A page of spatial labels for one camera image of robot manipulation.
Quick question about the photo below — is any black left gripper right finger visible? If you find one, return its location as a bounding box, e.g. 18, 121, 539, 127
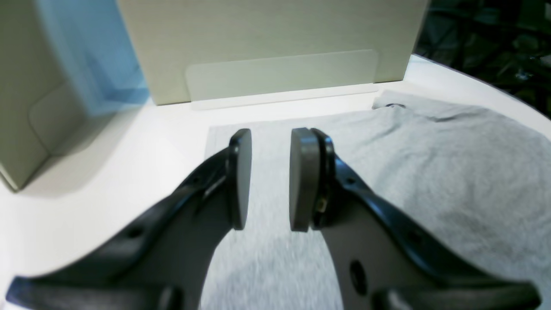
289, 128, 542, 310

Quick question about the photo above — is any beige box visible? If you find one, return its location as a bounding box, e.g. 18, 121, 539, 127
117, 0, 429, 105
0, 0, 139, 192

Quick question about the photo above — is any grey T-shirt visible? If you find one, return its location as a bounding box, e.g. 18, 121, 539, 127
201, 91, 551, 310

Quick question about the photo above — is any beige box at front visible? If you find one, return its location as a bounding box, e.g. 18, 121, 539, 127
117, 0, 429, 105

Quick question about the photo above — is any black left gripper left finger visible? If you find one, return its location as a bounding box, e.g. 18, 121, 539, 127
6, 129, 252, 310

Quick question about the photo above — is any beige box at right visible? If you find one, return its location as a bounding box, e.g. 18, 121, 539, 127
0, 0, 139, 192

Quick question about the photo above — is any blue translucent bag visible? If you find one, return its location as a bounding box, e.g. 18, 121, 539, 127
34, 0, 150, 116

